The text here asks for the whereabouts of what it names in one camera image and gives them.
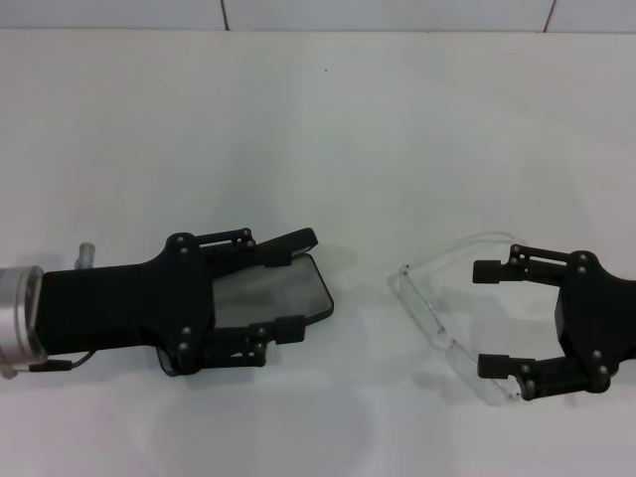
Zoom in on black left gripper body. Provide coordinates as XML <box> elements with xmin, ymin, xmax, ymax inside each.
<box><xmin>34</xmin><ymin>232</ymin><xmax>216</xmax><ymax>378</ymax></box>

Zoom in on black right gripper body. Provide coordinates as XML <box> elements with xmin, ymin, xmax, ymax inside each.
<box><xmin>554</xmin><ymin>250</ymin><xmax>636</xmax><ymax>394</ymax></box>

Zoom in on black glasses case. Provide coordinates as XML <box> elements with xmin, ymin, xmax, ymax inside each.
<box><xmin>155</xmin><ymin>250</ymin><xmax>335</xmax><ymax>379</ymax></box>

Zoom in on clear white glasses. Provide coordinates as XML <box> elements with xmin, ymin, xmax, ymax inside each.
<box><xmin>396</xmin><ymin>231</ymin><xmax>529</xmax><ymax>404</ymax></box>

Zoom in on dark left gripper cable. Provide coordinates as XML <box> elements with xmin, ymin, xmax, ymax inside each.
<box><xmin>29</xmin><ymin>350</ymin><xmax>103</xmax><ymax>373</ymax></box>

